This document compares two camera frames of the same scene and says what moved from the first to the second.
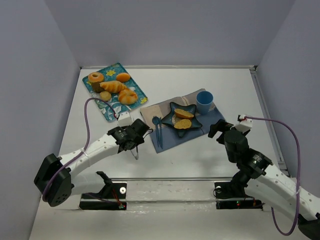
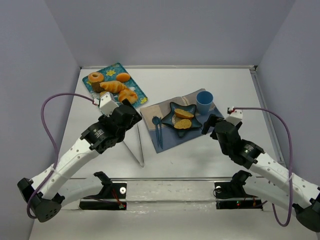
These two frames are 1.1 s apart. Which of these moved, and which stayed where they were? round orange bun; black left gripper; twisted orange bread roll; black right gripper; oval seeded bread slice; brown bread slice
Moved: black right gripper; black left gripper
Stayed: twisted orange bread roll; round orange bun; oval seeded bread slice; brown bread slice
